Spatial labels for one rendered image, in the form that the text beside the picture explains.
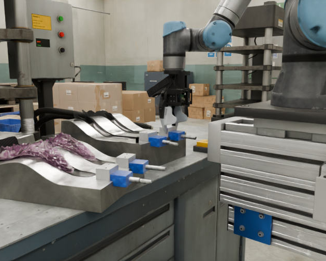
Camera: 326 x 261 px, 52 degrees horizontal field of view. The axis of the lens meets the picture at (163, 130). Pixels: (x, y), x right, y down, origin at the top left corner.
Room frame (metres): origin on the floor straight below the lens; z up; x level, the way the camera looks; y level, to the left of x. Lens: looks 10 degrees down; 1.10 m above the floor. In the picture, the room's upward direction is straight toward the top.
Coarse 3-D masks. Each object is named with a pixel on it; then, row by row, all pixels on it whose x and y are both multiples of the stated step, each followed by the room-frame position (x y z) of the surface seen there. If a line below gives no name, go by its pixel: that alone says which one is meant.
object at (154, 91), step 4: (168, 76) 1.12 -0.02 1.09; (164, 80) 1.12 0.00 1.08; (168, 80) 1.11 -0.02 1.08; (156, 84) 1.14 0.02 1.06; (160, 84) 1.13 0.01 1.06; (164, 84) 1.12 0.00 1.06; (152, 88) 1.15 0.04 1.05; (156, 88) 1.14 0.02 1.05; (160, 88) 1.13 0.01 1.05; (148, 92) 1.16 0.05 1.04; (152, 92) 1.15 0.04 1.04; (156, 92) 1.15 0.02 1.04; (160, 92) 1.17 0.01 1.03; (152, 96) 1.17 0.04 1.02; (156, 96) 1.17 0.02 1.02
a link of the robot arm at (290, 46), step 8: (288, 0) 0.66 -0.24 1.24; (288, 8) 0.66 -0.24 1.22; (288, 16) 0.62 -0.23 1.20; (288, 24) 0.62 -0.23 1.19; (288, 32) 0.64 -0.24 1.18; (288, 40) 0.65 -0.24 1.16; (296, 40) 0.62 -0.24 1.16; (288, 48) 0.65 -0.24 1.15; (296, 48) 0.63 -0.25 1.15; (304, 48) 0.62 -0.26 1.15
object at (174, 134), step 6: (168, 126) 1.13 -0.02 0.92; (174, 126) 1.14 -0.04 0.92; (162, 132) 1.12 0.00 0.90; (168, 132) 1.11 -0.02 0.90; (174, 132) 1.09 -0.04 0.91; (180, 132) 1.10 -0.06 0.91; (174, 138) 1.09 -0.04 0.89; (180, 138) 1.09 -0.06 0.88; (186, 138) 1.09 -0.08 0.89; (192, 138) 1.07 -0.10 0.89
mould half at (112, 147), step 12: (72, 120) 1.18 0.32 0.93; (96, 120) 1.23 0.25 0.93; (108, 120) 1.27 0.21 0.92; (120, 120) 1.30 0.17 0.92; (72, 132) 1.16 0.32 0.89; (84, 132) 1.12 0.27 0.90; (96, 132) 1.15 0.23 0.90; (120, 132) 1.21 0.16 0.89; (96, 144) 1.09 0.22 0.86; (108, 144) 1.05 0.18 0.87; (120, 144) 1.02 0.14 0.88; (132, 144) 0.99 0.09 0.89; (144, 144) 0.99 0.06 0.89; (168, 144) 1.09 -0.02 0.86; (180, 144) 1.15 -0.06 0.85; (144, 156) 0.99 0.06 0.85; (156, 156) 1.04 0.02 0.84; (168, 156) 1.09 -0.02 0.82; (180, 156) 1.16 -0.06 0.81
